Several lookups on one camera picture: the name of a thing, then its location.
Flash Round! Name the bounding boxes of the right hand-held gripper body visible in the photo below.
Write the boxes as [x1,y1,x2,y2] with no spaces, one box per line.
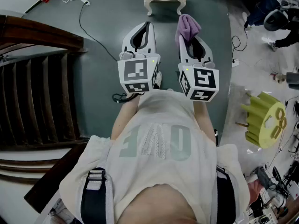
[178,60,220,103]

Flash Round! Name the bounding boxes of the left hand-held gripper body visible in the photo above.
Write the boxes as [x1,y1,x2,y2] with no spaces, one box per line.
[117,51,162,94]

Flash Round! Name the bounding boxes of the purple cloth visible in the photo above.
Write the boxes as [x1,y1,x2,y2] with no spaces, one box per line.
[175,14,202,43]

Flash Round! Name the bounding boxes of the person's left forearm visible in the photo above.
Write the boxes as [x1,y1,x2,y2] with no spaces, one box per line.
[111,94,141,140]

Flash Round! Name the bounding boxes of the person's right forearm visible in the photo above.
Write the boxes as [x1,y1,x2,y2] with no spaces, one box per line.
[192,100,217,145]

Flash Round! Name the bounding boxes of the person's left white shoe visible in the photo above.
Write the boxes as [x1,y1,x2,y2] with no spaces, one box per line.
[154,71,163,90]

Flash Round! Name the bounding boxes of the dark teal floor mat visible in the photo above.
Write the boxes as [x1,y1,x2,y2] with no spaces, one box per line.
[0,0,233,149]

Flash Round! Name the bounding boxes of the grey office chair base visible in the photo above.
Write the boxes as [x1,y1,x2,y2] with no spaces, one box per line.
[263,8,290,32]

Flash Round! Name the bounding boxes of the yellow-green stool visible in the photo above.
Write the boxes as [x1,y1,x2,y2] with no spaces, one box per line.
[235,91,287,149]

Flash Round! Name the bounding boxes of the grey box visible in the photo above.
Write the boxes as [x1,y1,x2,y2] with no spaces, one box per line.
[286,71,299,91]

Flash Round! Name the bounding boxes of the person's cream shirt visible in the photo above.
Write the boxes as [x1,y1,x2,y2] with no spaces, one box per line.
[59,89,250,224]

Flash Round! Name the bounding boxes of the dark wooden chair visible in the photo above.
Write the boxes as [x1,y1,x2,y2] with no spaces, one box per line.
[0,14,89,214]

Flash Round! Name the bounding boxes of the thin black looped cable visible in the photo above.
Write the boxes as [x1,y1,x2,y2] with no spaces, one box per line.
[231,27,249,64]

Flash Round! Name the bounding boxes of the black wrist cable bundle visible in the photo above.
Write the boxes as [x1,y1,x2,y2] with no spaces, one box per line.
[112,92,138,104]

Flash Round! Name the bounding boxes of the long black power cable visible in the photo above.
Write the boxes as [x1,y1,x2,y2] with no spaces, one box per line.
[78,2,119,62]

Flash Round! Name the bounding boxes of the black right shoulder strap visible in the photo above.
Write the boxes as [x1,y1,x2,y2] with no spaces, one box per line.
[211,166,236,224]

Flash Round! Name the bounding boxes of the black shoulder strap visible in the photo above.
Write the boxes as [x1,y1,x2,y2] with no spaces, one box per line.
[80,168,113,224]
[211,166,236,224]

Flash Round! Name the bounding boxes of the black left shoulder strap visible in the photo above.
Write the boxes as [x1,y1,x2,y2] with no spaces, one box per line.
[80,168,113,224]

